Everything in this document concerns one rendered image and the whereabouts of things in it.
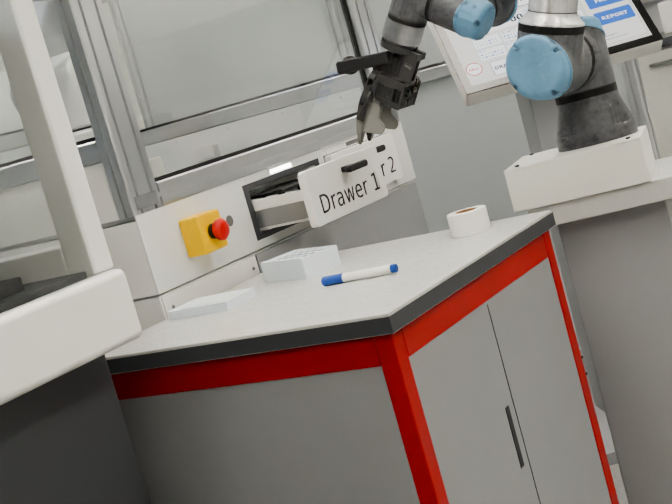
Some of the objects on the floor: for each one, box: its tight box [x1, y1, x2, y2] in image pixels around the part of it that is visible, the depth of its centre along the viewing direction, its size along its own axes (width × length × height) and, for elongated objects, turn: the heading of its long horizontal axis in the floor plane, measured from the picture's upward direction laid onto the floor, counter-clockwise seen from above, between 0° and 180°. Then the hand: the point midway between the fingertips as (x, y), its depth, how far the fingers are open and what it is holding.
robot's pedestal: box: [527, 156, 672, 504], centre depth 237 cm, size 30×30×76 cm
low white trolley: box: [105, 210, 619, 504], centre depth 211 cm, size 58×62×76 cm
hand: (363, 134), depth 243 cm, fingers open, 3 cm apart
